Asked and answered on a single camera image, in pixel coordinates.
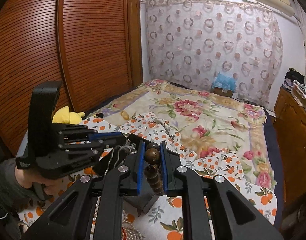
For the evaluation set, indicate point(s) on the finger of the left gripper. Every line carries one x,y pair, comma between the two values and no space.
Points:
107,136
106,147

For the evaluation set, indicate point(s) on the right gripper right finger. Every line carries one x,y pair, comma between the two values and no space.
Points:
169,162

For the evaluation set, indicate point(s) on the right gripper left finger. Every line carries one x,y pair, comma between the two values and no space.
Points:
132,184

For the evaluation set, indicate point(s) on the silver chain pendant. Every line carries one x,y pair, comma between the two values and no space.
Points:
119,153

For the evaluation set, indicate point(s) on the black jewelry box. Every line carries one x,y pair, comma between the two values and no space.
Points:
111,184

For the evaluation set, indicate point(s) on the left hand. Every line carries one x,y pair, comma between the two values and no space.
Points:
26,178

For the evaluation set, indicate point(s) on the yellow plush toy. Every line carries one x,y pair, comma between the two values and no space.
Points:
65,116

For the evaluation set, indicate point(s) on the orange print white cloth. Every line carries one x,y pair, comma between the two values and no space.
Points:
212,208

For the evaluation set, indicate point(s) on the floral bed quilt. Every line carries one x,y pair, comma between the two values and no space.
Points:
213,134

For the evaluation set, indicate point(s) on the wooden louvered wardrobe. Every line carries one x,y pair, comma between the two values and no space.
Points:
89,45

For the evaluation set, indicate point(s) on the patterned lace curtain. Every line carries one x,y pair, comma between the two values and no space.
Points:
190,41

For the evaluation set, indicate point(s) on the wooden cabinet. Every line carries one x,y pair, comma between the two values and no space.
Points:
290,126

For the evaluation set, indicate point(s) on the stack of folded clothes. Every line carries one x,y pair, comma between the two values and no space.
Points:
294,83

